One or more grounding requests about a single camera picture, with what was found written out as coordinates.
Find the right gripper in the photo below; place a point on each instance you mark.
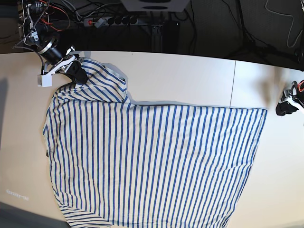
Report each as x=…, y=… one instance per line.
x=70, y=65

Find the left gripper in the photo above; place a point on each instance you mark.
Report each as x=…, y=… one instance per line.
x=291, y=100

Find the blue white striped T-shirt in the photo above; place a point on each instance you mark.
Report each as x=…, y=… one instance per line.
x=113, y=162

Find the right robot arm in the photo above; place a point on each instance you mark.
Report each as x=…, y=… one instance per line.
x=39, y=35

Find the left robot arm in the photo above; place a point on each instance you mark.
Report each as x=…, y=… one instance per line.
x=292, y=99

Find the white power strip with plugs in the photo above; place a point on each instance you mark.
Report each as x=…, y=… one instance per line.
x=110, y=21

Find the grey box under table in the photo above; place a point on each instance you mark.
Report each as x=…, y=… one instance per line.
x=155, y=5

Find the black power adapter box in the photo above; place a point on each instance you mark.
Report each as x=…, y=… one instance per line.
x=170, y=36

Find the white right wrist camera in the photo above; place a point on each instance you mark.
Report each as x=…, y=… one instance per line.
x=44, y=80

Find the aluminium table leg post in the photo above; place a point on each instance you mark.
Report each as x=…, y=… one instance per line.
x=156, y=39

